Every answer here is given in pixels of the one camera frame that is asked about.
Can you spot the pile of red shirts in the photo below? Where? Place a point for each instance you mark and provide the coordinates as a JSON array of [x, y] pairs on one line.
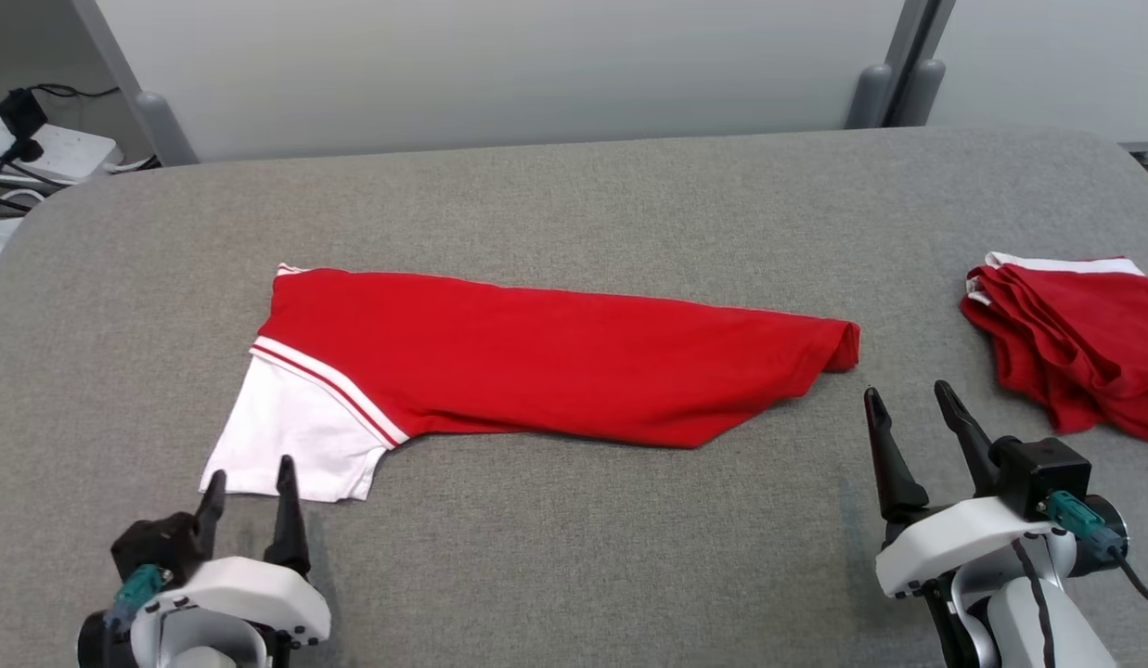
[[1084, 334]]

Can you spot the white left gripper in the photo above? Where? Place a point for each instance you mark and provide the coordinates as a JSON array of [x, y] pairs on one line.
[[249, 589]]

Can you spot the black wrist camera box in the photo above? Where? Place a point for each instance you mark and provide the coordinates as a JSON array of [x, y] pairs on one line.
[[156, 547], [1047, 473]]

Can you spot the black power adapter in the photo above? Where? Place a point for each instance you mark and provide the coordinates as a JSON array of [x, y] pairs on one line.
[[21, 116]]

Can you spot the teal right camera connector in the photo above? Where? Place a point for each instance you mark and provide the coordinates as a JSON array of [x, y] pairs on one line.
[[1079, 521]]

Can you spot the white partition panel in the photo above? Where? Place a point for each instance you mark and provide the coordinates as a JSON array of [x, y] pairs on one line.
[[1056, 65], [499, 74]]

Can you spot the grey partition post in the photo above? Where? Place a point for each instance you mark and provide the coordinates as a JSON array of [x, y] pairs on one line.
[[156, 121], [870, 97], [919, 93]]

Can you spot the teal camera connector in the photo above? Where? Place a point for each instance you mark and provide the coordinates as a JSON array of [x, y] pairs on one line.
[[137, 589], [1079, 521]]

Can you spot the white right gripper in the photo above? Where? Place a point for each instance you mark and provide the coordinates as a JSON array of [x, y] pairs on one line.
[[945, 543]]

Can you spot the teal left camera connector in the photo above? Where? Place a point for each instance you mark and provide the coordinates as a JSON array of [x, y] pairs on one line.
[[137, 589]]

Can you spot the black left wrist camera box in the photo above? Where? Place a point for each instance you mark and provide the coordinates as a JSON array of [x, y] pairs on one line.
[[156, 547]]

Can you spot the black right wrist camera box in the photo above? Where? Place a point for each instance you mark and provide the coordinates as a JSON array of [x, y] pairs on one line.
[[1047, 473]]

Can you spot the red T-shirt with white sleeves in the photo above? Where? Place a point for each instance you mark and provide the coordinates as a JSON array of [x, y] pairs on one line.
[[555, 362]]

